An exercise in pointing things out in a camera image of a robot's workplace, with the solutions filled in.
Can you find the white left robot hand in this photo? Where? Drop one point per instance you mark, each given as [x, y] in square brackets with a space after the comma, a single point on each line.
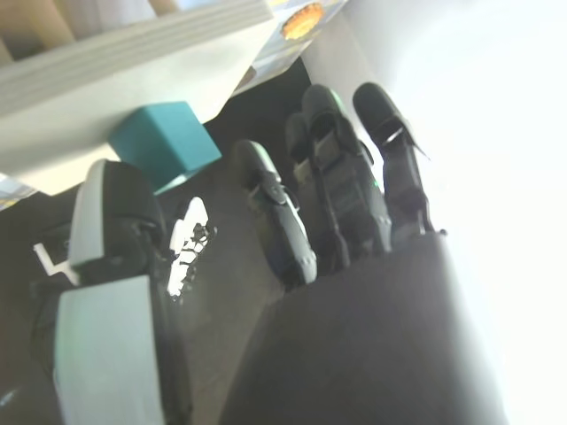
[354, 345]

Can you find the cyan letter cube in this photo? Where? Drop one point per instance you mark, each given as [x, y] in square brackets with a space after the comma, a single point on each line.
[164, 141]

